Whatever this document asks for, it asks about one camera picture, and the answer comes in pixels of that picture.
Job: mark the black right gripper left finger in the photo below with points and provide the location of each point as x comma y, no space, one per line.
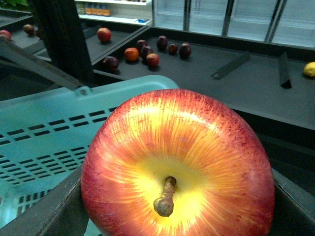
59,213

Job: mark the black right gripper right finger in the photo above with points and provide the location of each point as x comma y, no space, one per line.
294,210

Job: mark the light blue plastic basket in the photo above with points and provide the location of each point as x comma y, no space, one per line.
44,137

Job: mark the red yellow apple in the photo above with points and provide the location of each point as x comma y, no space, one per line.
174,162

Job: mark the dark red apple front left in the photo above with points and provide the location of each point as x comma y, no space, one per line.
111,63

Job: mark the red apple far left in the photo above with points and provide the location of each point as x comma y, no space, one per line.
104,35

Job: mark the dark red apple middle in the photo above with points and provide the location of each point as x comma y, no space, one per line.
146,50

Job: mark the dark red apple back left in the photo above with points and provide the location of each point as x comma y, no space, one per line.
140,44

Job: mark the dark red apple right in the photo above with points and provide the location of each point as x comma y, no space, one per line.
185,50

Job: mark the dark red apple tall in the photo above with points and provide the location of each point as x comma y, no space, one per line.
162,42

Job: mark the small dark red apple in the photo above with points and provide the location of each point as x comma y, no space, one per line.
172,49

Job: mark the black triangular divider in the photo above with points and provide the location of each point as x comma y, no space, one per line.
284,77

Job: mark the black display tray far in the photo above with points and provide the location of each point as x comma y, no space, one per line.
252,90

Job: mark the yellow lemon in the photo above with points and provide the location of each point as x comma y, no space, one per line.
309,69

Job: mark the flat black divider strip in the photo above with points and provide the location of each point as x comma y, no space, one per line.
231,66

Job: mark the orange red fruit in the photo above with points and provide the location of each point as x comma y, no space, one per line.
131,54

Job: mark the glass door refrigerator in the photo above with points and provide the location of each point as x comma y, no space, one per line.
287,22

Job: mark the black perforated shelf post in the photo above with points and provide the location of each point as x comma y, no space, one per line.
63,36

